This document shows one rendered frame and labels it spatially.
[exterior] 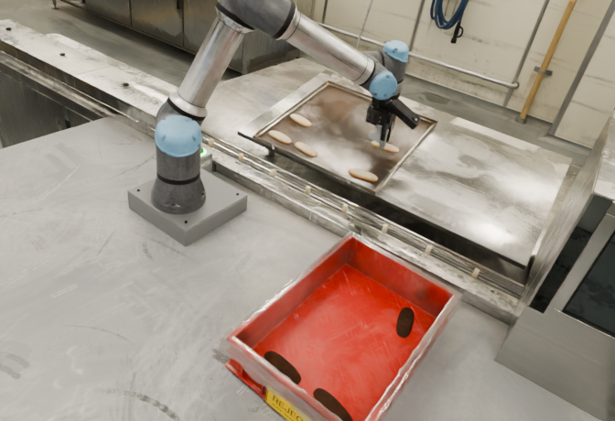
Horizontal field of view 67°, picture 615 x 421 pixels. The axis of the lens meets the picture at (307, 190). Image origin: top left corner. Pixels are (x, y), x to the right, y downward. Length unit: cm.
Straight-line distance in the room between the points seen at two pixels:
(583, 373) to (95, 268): 113
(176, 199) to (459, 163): 96
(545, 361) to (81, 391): 96
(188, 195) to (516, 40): 406
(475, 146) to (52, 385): 146
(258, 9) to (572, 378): 106
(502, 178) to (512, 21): 334
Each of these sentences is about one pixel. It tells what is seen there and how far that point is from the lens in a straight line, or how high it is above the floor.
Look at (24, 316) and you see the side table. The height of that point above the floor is 82.
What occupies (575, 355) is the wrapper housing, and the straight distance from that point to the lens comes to 117.
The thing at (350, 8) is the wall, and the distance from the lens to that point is 551.
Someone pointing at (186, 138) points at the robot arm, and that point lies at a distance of 123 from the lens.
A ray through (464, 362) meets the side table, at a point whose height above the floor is 82.
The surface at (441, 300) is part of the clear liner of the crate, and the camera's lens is 121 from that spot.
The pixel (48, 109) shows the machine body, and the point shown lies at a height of 69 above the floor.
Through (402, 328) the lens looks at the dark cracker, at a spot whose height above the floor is 83.
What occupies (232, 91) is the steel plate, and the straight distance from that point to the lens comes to 223.
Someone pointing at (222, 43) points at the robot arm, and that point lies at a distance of 129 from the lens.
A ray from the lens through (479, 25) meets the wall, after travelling 500.
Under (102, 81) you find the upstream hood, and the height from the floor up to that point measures 92.
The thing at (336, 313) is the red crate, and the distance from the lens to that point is 118.
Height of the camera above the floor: 169
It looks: 34 degrees down
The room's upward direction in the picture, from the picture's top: 10 degrees clockwise
